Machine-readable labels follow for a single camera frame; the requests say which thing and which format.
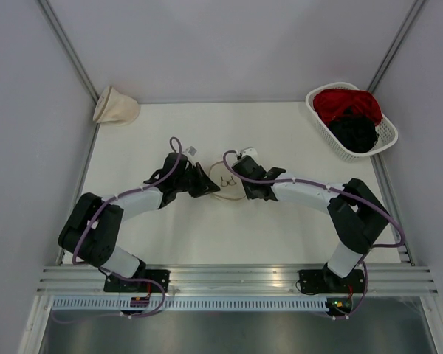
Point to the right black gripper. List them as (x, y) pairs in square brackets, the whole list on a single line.
[(249, 192)]

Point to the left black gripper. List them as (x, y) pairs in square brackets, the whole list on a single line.
[(205, 185)]

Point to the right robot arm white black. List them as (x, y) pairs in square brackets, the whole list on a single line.
[(356, 214)]

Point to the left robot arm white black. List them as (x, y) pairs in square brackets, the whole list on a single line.
[(91, 231)]

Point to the red bra in basket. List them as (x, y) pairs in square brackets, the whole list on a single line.
[(333, 103)]

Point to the black bra in basket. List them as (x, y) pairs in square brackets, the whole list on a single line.
[(355, 131)]

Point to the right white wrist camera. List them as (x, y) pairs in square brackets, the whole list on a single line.
[(248, 151)]

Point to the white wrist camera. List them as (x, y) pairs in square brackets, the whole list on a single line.
[(248, 151), (190, 153)]

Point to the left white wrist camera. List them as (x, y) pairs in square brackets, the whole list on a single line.
[(190, 153)]

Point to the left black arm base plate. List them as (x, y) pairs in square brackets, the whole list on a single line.
[(148, 281)]

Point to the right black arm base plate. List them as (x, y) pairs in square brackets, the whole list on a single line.
[(323, 281)]

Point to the aluminium mounting rail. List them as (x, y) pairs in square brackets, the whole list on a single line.
[(399, 279)]

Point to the white slotted cable duct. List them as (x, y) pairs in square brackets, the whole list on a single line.
[(223, 303)]

